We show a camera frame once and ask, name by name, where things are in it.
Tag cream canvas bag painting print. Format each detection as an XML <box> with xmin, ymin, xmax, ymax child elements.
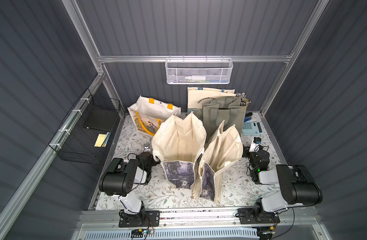
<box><xmin>192</xmin><ymin>122</ymin><xmax>243</xmax><ymax>203</ymax></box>

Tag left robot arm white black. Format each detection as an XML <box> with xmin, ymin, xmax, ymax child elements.
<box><xmin>98</xmin><ymin>151</ymin><xmax>157</xmax><ymax>218</ymax></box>

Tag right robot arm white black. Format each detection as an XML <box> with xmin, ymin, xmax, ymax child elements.
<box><xmin>246</xmin><ymin>149</ymin><xmax>323</xmax><ymax>217</ymax></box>

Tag open cream canvas bag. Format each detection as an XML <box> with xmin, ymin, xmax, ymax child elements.
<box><xmin>151</xmin><ymin>112</ymin><xmax>206</xmax><ymax>189</ymax></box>

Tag olive green tote bag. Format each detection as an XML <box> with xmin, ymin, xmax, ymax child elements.
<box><xmin>202</xmin><ymin>97</ymin><xmax>247</xmax><ymax>143</ymax></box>

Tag cream tote bag black lettering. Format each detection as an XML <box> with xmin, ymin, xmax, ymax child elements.
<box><xmin>187</xmin><ymin>87</ymin><xmax>236</xmax><ymax>110</ymax></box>

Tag floral table mat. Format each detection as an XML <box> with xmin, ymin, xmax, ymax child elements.
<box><xmin>95</xmin><ymin>112</ymin><xmax>283</xmax><ymax>211</ymax></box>

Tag light blue calculator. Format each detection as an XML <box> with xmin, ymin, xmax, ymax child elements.
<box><xmin>242</xmin><ymin>121</ymin><xmax>265</xmax><ymax>136</ymax></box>

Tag blue stapler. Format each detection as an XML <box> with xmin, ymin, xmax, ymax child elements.
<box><xmin>244</xmin><ymin>112</ymin><xmax>253</xmax><ymax>122</ymax></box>

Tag yellow sticky note pad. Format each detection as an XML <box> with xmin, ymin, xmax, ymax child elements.
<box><xmin>94</xmin><ymin>134</ymin><xmax>106</xmax><ymax>148</ymax></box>

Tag black notebook in basket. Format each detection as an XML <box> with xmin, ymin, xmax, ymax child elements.
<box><xmin>83</xmin><ymin>108</ymin><xmax>118</xmax><ymax>131</ymax></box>

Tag small green circuit board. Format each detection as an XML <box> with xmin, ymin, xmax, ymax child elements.
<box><xmin>130</xmin><ymin>229</ymin><xmax>149</xmax><ymax>239</ymax></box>

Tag white bottle in basket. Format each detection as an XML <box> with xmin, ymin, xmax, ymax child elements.
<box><xmin>185</xmin><ymin>76</ymin><xmax>206</xmax><ymax>82</ymax></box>

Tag white tote bag yellow handles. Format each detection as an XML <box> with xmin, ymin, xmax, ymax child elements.
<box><xmin>127</xmin><ymin>96</ymin><xmax>181</xmax><ymax>136</ymax></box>

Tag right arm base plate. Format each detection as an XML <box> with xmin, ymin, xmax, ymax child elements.
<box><xmin>235</xmin><ymin>208</ymin><xmax>280</xmax><ymax>225</ymax></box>

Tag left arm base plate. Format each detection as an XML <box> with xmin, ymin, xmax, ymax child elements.
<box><xmin>118</xmin><ymin>210</ymin><xmax>160</xmax><ymax>228</ymax></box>

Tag black wire wall basket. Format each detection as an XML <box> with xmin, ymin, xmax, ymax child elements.
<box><xmin>49</xmin><ymin>92</ymin><xmax>121</xmax><ymax>165</ymax></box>

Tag white wire mesh basket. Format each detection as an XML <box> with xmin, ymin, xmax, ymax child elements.
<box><xmin>165</xmin><ymin>57</ymin><xmax>233</xmax><ymax>85</ymax></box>

